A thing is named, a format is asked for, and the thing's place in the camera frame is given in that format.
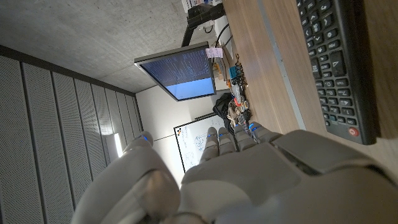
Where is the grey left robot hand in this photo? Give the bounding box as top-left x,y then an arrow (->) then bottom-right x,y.
70,121 -> 398,224

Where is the pink note on monitor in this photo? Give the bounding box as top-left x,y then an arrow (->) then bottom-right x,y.
205,47 -> 224,59

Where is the black TV remote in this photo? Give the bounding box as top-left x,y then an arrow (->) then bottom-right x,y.
295,0 -> 381,146

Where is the black framed whiteboard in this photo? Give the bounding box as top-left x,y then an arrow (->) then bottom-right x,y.
173,114 -> 236,173

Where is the pile of dark clothes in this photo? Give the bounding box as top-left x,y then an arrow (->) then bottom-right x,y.
213,92 -> 236,130

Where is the clear plastic parts bag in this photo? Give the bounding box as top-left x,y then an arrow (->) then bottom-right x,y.
231,83 -> 246,104

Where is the small blue box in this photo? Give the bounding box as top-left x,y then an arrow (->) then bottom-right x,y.
229,65 -> 243,79

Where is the flat computer monitor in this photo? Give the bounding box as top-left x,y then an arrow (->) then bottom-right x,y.
134,41 -> 218,102

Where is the long ceiling light bar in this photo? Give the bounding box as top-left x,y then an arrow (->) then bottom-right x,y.
105,133 -> 124,158

